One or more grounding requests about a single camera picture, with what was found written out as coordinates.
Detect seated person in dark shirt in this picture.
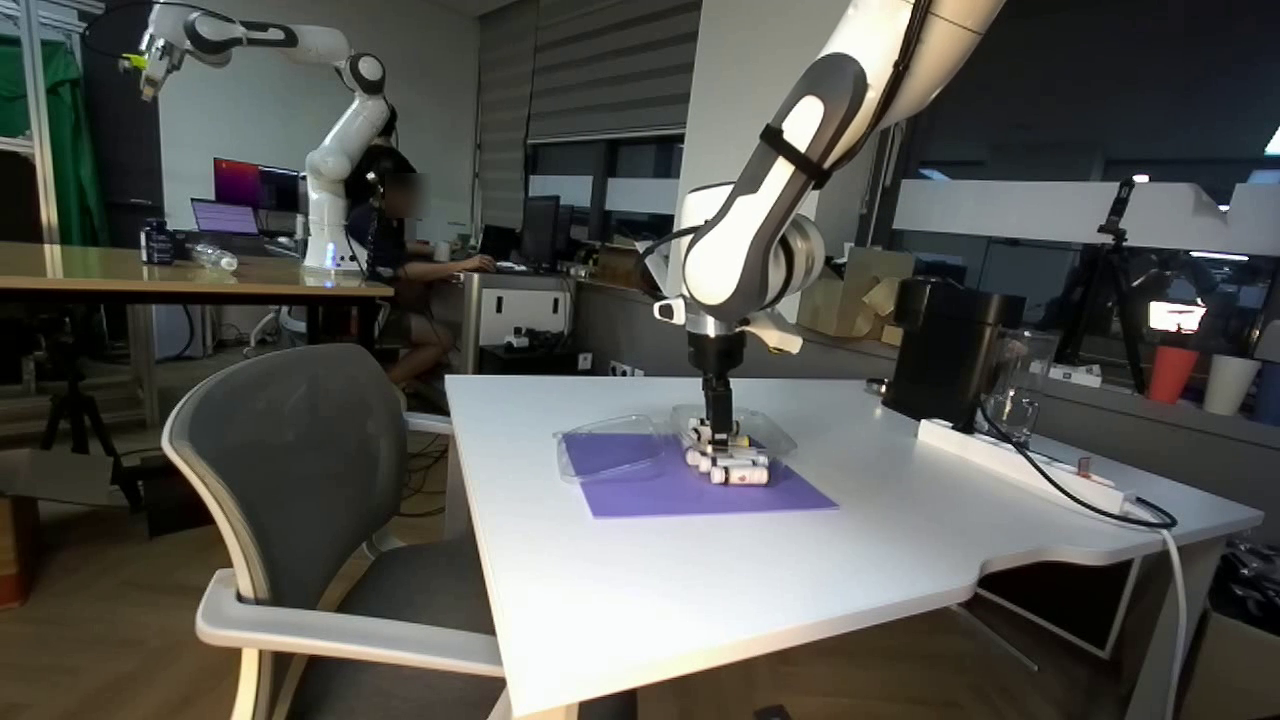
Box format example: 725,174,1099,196
341,140,499,396

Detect grey office chair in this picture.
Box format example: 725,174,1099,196
157,338,513,720

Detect green cloth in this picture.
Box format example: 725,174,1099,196
0,37,107,253

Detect pile of cardboard boxes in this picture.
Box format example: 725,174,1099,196
797,242,924,348

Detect black blender with clear jar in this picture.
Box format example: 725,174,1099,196
880,271,1031,434

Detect purple mat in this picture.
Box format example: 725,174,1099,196
554,422,840,525

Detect black computer monitor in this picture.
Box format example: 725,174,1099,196
516,193,568,268

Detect black camera tripod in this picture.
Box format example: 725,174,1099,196
1057,166,1166,392

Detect white cable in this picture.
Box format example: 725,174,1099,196
1156,521,1190,720

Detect red cup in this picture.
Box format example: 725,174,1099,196
1145,338,1205,406

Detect black power cable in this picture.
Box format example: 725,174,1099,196
976,396,1182,533

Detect open laptop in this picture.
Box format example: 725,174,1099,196
189,193,272,260

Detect small black tripod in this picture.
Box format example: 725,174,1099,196
34,348,126,468

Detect white power strip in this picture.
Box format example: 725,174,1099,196
913,411,1166,527

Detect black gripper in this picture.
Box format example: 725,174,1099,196
683,328,752,440

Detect grey window blinds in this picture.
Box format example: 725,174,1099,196
473,0,704,150

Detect long wooden desk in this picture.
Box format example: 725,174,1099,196
0,238,400,431

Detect white drawer cabinet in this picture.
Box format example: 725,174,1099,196
463,268,581,360

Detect white cup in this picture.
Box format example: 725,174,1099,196
1200,348,1263,420

